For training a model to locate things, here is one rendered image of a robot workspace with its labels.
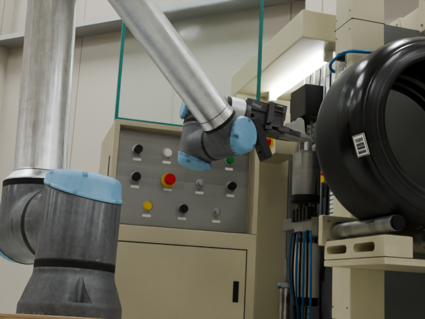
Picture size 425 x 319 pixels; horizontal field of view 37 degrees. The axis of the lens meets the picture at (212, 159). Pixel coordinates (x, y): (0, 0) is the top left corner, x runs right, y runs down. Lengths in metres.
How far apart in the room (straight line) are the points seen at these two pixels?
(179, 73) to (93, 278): 0.55
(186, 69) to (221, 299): 1.05
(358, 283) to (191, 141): 0.82
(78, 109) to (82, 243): 5.79
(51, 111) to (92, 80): 5.54
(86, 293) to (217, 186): 1.29
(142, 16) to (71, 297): 0.64
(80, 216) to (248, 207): 1.30
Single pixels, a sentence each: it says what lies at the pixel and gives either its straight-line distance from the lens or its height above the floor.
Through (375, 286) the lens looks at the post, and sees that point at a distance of 2.19.
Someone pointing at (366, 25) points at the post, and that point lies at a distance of 2.37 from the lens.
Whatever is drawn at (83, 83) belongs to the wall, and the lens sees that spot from 6.99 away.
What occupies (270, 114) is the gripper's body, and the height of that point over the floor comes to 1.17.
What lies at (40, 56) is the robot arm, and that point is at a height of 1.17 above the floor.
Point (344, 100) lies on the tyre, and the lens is 1.84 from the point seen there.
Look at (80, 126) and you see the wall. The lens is 6.86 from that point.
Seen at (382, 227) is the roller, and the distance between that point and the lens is 1.84.
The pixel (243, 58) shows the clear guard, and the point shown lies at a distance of 2.51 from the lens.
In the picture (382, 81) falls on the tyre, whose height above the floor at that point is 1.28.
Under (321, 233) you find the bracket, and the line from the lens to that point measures 2.08.
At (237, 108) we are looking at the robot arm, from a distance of 1.71.
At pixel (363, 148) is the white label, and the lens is 1.77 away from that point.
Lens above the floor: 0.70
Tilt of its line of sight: 11 degrees up
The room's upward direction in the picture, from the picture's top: 3 degrees clockwise
